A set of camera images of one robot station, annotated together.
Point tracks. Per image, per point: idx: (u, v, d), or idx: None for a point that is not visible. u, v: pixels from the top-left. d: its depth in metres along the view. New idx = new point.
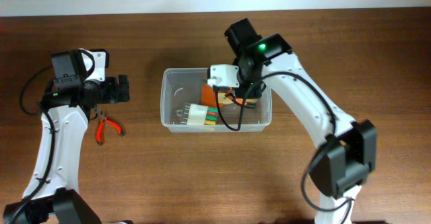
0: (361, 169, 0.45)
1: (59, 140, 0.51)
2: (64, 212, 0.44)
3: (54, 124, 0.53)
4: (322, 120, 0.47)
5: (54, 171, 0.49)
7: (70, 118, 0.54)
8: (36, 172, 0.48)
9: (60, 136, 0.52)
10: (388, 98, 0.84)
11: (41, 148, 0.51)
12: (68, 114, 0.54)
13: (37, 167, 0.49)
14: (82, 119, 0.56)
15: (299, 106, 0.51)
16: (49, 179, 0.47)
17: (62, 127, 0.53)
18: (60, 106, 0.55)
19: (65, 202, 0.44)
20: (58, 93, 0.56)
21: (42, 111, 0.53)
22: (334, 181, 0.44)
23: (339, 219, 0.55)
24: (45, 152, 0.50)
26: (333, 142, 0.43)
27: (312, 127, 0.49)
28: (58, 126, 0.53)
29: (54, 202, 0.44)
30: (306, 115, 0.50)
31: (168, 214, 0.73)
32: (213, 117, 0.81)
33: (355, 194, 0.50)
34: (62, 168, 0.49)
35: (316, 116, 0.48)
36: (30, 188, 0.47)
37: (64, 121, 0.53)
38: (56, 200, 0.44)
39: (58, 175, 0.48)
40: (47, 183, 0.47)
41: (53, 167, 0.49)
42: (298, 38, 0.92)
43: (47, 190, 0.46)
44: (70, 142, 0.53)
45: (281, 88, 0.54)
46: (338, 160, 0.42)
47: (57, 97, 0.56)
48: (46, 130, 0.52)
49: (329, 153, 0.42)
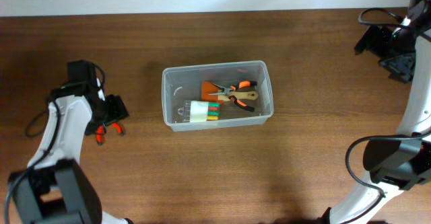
0: (413, 177, 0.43)
1: (64, 120, 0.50)
2: (65, 180, 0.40)
3: (61, 105, 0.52)
4: (427, 118, 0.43)
5: (57, 145, 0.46)
7: (75, 104, 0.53)
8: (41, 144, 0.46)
9: (67, 116, 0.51)
10: (387, 98, 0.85)
11: (47, 125, 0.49)
12: (74, 101, 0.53)
13: (43, 140, 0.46)
14: (85, 108, 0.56)
15: (420, 89, 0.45)
16: (52, 151, 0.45)
17: (69, 112, 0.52)
18: (66, 95, 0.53)
19: (67, 169, 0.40)
20: (65, 87, 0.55)
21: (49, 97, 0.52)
22: (380, 165, 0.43)
23: (351, 214, 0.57)
24: (51, 128, 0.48)
26: (414, 138, 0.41)
27: (412, 112, 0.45)
28: (63, 106, 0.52)
29: (55, 171, 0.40)
30: (421, 99, 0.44)
31: (168, 214, 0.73)
32: (215, 112, 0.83)
33: (389, 196, 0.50)
34: (64, 144, 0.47)
35: (425, 112, 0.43)
36: (36, 159, 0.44)
37: (71, 106, 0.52)
38: (57, 168, 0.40)
39: (62, 148, 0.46)
40: (51, 155, 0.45)
41: (56, 142, 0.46)
42: (298, 38, 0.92)
43: (51, 159, 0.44)
44: (75, 124, 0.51)
45: (425, 58, 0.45)
46: (401, 155, 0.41)
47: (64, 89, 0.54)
48: (52, 111, 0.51)
49: (401, 143, 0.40)
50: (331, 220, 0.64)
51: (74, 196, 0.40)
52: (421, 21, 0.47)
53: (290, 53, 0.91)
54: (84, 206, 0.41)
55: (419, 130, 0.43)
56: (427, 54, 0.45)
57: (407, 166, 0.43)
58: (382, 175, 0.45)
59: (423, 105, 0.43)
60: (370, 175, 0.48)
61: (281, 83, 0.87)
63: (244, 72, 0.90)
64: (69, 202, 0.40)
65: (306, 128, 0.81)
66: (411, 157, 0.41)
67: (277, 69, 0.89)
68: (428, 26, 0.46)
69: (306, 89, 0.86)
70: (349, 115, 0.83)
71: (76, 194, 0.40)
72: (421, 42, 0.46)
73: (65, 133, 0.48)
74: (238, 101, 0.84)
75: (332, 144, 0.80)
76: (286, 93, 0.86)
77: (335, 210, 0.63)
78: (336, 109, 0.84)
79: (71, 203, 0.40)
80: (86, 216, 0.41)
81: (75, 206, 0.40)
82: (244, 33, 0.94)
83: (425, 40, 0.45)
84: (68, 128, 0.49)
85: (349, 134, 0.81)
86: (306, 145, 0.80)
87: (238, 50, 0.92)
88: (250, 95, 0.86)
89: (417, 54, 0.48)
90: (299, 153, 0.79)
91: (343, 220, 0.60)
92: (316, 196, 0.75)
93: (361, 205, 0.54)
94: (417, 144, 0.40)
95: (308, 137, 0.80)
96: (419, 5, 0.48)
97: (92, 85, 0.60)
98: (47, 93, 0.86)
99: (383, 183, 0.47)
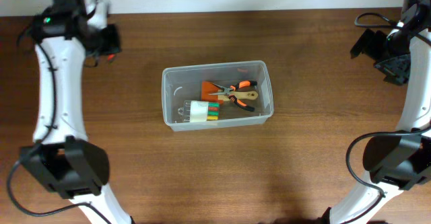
0: (413, 176, 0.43)
1: (61, 79, 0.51)
2: (75, 159, 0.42)
3: (52, 45, 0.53)
4: (427, 113, 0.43)
5: (60, 116, 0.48)
7: (67, 54, 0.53)
8: (42, 119, 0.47)
9: (60, 68, 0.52)
10: (386, 98, 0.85)
11: (42, 87, 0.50)
12: (65, 49, 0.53)
13: (41, 110, 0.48)
14: (77, 46, 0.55)
15: (417, 85, 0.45)
16: (58, 124, 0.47)
17: (61, 64, 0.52)
18: (56, 38, 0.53)
19: (76, 148, 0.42)
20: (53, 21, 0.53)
21: (36, 46, 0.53)
22: (379, 164, 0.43)
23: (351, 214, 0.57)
24: (46, 83, 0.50)
26: (413, 135, 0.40)
27: (411, 108, 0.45)
28: (56, 54, 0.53)
29: (65, 147, 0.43)
30: (420, 93, 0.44)
31: (168, 214, 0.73)
32: (215, 112, 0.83)
33: (389, 196, 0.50)
34: (67, 114, 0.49)
35: (423, 107, 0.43)
36: (42, 136, 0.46)
37: (62, 58, 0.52)
38: (67, 147, 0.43)
39: (64, 120, 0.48)
40: (57, 129, 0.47)
41: (58, 113, 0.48)
42: (297, 38, 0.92)
43: (58, 136, 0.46)
44: (69, 79, 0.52)
45: (421, 56, 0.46)
46: (400, 153, 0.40)
47: (50, 24, 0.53)
48: (44, 65, 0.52)
49: (401, 140, 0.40)
50: (331, 220, 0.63)
51: (84, 169, 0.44)
52: (413, 24, 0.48)
53: (291, 53, 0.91)
54: (93, 173, 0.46)
55: (419, 125, 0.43)
56: (422, 52, 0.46)
57: (408, 165, 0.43)
58: (382, 175, 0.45)
59: (421, 102, 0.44)
60: (370, 175, 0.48)
61: (281, 83, 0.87)
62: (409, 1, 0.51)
63: (244, 72, 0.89)
64: (80, 171, 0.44)
65: (306, 128, 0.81)
66: (411, 153, 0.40)
67: (278, 69, 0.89)
68: (421, 27, 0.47)
69: (306, 89, 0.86)
70: (349, 115, 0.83)
71: (83, 165, 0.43)
72: (415, 44, 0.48)
73: (64, 101, 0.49)
74: (238, 101, 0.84)
75: (333, 144, 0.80)
76: (286, 93, 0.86)
77: (335, 210, 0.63)
78: (336, 109, 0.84)
79: (81, 171, 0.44)
80: (94, 178, 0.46)
81: (85, 173, 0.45)
82: (245, 33, 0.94)
83: (420, 41, 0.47)
84: (64, 89, 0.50)
85: (349, 134, 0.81)
86: (306, 145, 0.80)
87: (238, 50, 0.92)
88: (250, 95, 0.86)
89: (411, 55, 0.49)
90: (299, 153, 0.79)
91: (343, 219, 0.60)
92: (317, 196, 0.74)
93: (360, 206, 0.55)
94: (417, 142, 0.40)
95: (308, 137, 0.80)
96: (410, 11, 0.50)
97: (80, 13, 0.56)
98: None
99: (383, 183, 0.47)
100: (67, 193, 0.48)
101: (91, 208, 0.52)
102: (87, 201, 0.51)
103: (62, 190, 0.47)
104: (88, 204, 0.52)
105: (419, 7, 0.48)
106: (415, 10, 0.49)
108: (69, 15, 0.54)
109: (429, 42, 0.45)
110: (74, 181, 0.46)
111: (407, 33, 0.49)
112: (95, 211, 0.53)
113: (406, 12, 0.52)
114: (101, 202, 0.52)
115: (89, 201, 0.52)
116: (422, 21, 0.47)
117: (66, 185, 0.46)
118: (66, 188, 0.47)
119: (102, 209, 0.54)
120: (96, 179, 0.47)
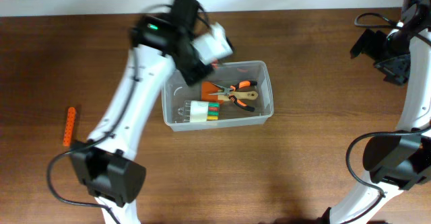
0: (413, 176, 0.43)
1: (137, 92, 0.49)
2: (116, 173, 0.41)
3: (141, 52, 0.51)
4: (427, 113, 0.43)
5: (121, 128, 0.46)
7: (155, 70, 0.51)
8: (105, 122, 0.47)
9: (144, 81, 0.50)
10: (386, 98, 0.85)
11: (119, 92, 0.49)
12: (157, 65, 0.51)
13: (108, 114, 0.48)
14: (169, 66, 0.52)
15: (417, 86, 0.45)
16: (115, 133, 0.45)
17: (146, 77, 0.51)
18: (151, 48, 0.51)
19: (122, 165, 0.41)
20: (155, 27, 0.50)
21: (131, 50, 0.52)
22: (379, 164, 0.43)
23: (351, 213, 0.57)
24: (124, 91, 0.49)
26: (413, 135, 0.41)
27: (410, 108, 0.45)
28: (145, 64, 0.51)
29: (112, 161, 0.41)
30: (420, 94, 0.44)
31: (168, 214, 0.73)
32: (215, 112, 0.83)
33: (389, 196, 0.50)
34: (128, 127, 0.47)
35: (423, 107, 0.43)
36: (96, 138, 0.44)
37: (149, 72, 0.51)
38: (114, 161, 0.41)
39: (124, 134, 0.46)
40: (112, 138, 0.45)
41: (121, 124, 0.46)
42: (297, 38, 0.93)
43: (108, 144, 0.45)
44: (146, 97, 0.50)
45: (421, 56, 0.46)
46: (401, 152, 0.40)
47: (153, 32, 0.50)
48: (129, 72, 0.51)
49: (401, 139, 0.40)
50: (331, 220, 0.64)
51: (120, 186, 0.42)
52: (413, 24, 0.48)
53: (291, 53, 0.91)
54: (125, 193, 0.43)
55: (418, 125, 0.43)
56: (422, 52, 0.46)
57: (408, 166, 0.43)
58: (382, 175, 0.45)
59: (421, 102, 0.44)
60: (370, 175, 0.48)
61: (281, 84, 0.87)
62: (409, 1, 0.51)
63: (244, 72, 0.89)
64: (116, 185, 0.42)
65: (306, 128, 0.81)
66: (411, 153, 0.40)
67: (278, 69, 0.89)
68: (421, 27, 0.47)
69: (306, 89, 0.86)
70: (349, 115, 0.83)
71: (121, 182, 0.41)
72: (415, 44, 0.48)
73: (133, 115, 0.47)
74: (238, 101, 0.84)
75: (332, 144, 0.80)
76: (286, 93, 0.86)
77: (335, 210, 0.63)
78: (336, 109, 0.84)
79: (116, 186, 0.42)
80: (124, 197, 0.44)
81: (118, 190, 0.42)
82: (245, 33, 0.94)
83: (419, 42, 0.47)
84: (135, 103, 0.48)
85: (349, 134, 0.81)
86: (306, 145, 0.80)
87: (238, 50, 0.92)
88: (250, 95, 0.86)
89: (410, 56, 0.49)
90: (300, 153, 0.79)
91: (343, 219, 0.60)
92: (317, 196, 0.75)
93: (361, 206, 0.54)
94: (417, 141, 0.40)
95: (308, 137, 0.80)
96: (410, 11, 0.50)
97: (188, 33, 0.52)
98: (46, 93, 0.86)
99: (383, 183, 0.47)
100: (94, 193, 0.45)
101: (110, 213, 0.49)
102: (108, 206, 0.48)
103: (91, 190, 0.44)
104: (108, 208, 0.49)
105: (419, 7, 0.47)
106: (415, 10, 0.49)
108: (173, 32, 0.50)
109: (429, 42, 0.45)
110: (103, 189, 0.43)
111: (406, 33, 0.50)
112: (113, 217, 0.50)
113: (406, 12, 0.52)
114: (121, 210, 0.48)
115: (110, 206, 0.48)
116: (422, 22, 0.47)
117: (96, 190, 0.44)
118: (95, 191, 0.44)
119: (120, 218, 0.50)
120: (125, 198, 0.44)
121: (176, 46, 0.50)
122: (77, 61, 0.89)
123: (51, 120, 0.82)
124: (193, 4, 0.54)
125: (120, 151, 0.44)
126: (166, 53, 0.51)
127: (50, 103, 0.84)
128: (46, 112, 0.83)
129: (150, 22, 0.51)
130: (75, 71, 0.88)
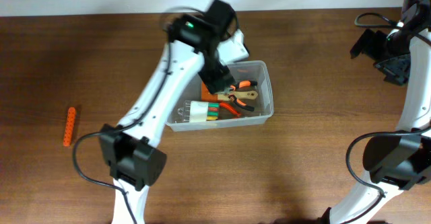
0: (412, 176, 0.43)
1: (167, 84, 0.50)
2: (141, 158, 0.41)
3: (177, 46, 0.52)
4: (427, 113, 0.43)
5: (149, 116, 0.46)
7: (185, 66, 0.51)
8: (134, 109, 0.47)
9: (175, 72, 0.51)
10: (387, 98, 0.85)
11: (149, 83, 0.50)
12: (188, 61, 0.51)
13: (139, 103, 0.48)
14: (198, 63, 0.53)
15: (417, 85, 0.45)
16: (144, 121, 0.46)
17: (176, 70, 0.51)
18: (185, 44, 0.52)
19: (148, 151, 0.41)
20: (192, 25, 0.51)
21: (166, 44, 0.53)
22: (380, 164, 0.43)
23: (351, 213, 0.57)
24: (157, 82, 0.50)
26: (413, 135, 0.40)
27: (410, 108, 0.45)
28: (178, 59, 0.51)
29: (139, 146, 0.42)
30: (420, 94, 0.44)
31: (168, 214, 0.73)
32: (215, 113, 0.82)
33: (389, 196, 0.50)
34: (157, 115, 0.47)
35: (423, 107, 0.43)
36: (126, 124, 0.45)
37: (180, 66, 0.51)
38: (141, 146, 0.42)
39: (151, 122, 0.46)
40: (141, 126, 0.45)
41: (149, 112, 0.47)
42: (297, 38, 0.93)
43: (137, 130, 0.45)
44: (175, 88, 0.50)
45: (421, 56, 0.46)
46: (401, 152, 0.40)
47: (189, 29, 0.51)
48: (162, 66, 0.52)
49: (401, 139, 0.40)
50: (331, 219, 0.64)
51: (142, 169, 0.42)
52: (413, 24, 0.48)
53: (290, 53, 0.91)
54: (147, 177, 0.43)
55: (419, 125, 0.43)
56: (423, 52, 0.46)
57: (407, 165, 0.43)
58: (382, 175, 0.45)
59: (421, 102, 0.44)
60: (370, 175, 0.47)
61: (281, 83, 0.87)
62: (409, 1, 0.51)
63: (245, 72, 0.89)
64: (140, 169, 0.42)
65: (306, 128, 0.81)
66: (411, 153, 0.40)
67: (278, 69, 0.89)
68: (421, 27, 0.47)
69: (306, 89, 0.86)
70: (349, 115, 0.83)
71: (144, 168, 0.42)
72: (416, 45, 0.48)
73: (160, 103, 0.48)
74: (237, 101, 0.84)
75: (332, 144, 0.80)
76: (286, 93, 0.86)
77: (335, 210, 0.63)
78: (337, 109, 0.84)
79: (140, 169, 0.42)
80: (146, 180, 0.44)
81: (141, 173, 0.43)
82: (245, 33, 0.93)
83: (420, 42, 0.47)
84: (166, 96, 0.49)
85: (349, 134, 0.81)
86: (306, 145, 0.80)
87: None
88: (250, 95, 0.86)
89: (411, 56, 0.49)
90: (299, 153, 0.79)
91: (343, 219, 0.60)
92: (317, 196, 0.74)
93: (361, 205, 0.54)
94: (418, 141, 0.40)
95: (308, 137, 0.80)
96: (410, 11, 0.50)
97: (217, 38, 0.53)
98: (46, 93, 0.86)
99: (383, 183, 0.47)
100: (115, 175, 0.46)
101: (124, 198, 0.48)
102: (124, 190, 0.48)
103: (113, 171, 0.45)
104: (124, 192, 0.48)
105: (418, 7, 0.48)
106: (414, 11, 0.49)
108: (203, 37, 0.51)
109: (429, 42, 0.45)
110: (127, 170, 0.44)
111: (405, 33, 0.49)
112: (126, 202, 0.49)
113: (405, 13, 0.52)
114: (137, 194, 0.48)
115: (126, 191, 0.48)
116: (421, 22, 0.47)
117: (120, 170, 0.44)
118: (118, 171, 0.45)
119: (132, 203, 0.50)
120: (146, 181, 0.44)
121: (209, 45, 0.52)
122: (75, 62, 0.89)
123: (51, 120, 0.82)
124: (227, 13, 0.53)
125: (145, 138, 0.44)
126: (198, 50, 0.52)
127: (50, 103, 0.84)
128: (47, 112, 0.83)
129: (188, 20, 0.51)
130: (75, 71, 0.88)
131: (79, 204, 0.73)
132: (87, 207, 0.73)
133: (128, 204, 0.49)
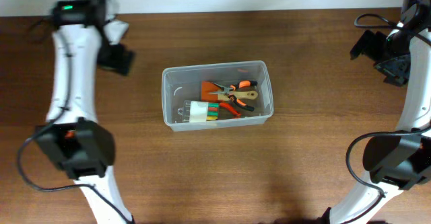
0: (413, 176, 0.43)
1: (76, 67, 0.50)
2: (85, 138, 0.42)
3: (63, 31, 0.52)
4: (427, 113, 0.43)
5: (73, 99, 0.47)
7: (85, 42, 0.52)
8: (55, 101, 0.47)
9: (77, 53, 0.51)
10: (386, 98, 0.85)
11: (58, 73, 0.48)
12: (84, 37, 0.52)
13: (56, 93, 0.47)
14: (94, 35, 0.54)
15: (417, 86, 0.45)
16: (70, 107, 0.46)
17: (77, 50, 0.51)
18: (73, 25, 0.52)
19: (89, 128, 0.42)
20: (69, 8, 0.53)
21: (56, 32, 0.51)
22: (380, 164, 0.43)
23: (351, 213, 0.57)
24: (62, 68, 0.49)
26: (413, 135, 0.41)
27: (410, 108, 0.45)
28: (71, 40, 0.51)
29: (77, 128, 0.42)
30: (420, 94, 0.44)
31: (168, 214, 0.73)
32: (215, 113, 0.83)
33: (389, 196, 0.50)
34: (80, 97, 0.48)
35: (423, 107, 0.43)
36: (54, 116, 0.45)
37: (79, 45, 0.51)
38: (78, 128, 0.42)
39: (79, 103, 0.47)
40: (69, 112, 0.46)
41: (71, 97, 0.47)
42: (297, 38, 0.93)
43: (69, 116, 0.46)
44: (84, 68, 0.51)
45: (421, 56, 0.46)
46: (401, 151, 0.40)
47: (69, 12, 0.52)
48: (60, 51, 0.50)
49: (401, 139, 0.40)
50: (331, 219, 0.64)
51: (94, 148, 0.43)
52: (413, 24, 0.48)
53: (290, 54, 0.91)
54: (101, 154, 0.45)
55: (418, 126, 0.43)
56: (423, 52, 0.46)
57: (408, 165, 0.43)
58: (381, 175, 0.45)
59: (421, 102, 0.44)
60: (370, 175, 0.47)
61: (281, 83, 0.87)
62: (408, 1, 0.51)
63: (245, 72, 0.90)
64: (90, 150, 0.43)
65: (306, 128, 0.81)
66: (411, 153, 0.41)
67: (278, 69, 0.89)
68: (421, 27, 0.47)
69: (306, 90, 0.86)
70: (349, 115, 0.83)
71: (94, 146, 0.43)
72: (415, 45, 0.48)
73: (79, 85, 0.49)
74: (237, 101, 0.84)
75: (332, 144, 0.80)
76: (286, 93, 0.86)
77: (335, 210, 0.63)
78: (337, 109, 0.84)
79: (90, 150, 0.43)
80: (102, 157, 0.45)
81: (94, 153, 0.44)
82: (245, 33, 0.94)
83: (421, 42, 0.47)
84: (79, 77, 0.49)
85: (349, 134, 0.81)
86: (306, 145, 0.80)
87: (238, 50, 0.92)
88: (250, 95, 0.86)
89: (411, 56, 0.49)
90: (299, 154, 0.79)
91: (343, 219, 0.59)
92: (317, 196, 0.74)
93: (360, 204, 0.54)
94: (417, 141, 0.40)
95: (308, 137, 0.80)
96: (409, 12, 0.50)
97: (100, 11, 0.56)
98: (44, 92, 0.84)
99: (382, 183, 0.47)
100: (71, 173, 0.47)
101: (95, 191, 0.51)
102: (91, 183, 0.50)
103: (69, 169, 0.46)
104: (91, 186, 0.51)
105: (418, 7, 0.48)
106: (414, 11, 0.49)
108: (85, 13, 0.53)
109: (429, 42, 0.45)
110: (81, 159, 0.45)
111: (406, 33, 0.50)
112: (99, 195, 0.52)
113: (405, 13, 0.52)
114: (105, 183, 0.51)
115: (93, 184, 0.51)
116: (422, 22, 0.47)
117: (73, 163, 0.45)
118: (73, 165, 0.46)
119: (105, 194, 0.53)
120: (103, 159, 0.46)
121: (95, 19, 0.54)
122: None
123: None
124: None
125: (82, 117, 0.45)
126: (87, 25, 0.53)
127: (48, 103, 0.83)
128: (45, 112, 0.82)
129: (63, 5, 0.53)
130: None
131: (79, 204, 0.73)
132: (87, 207, 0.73)
133: (101, 196, 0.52)
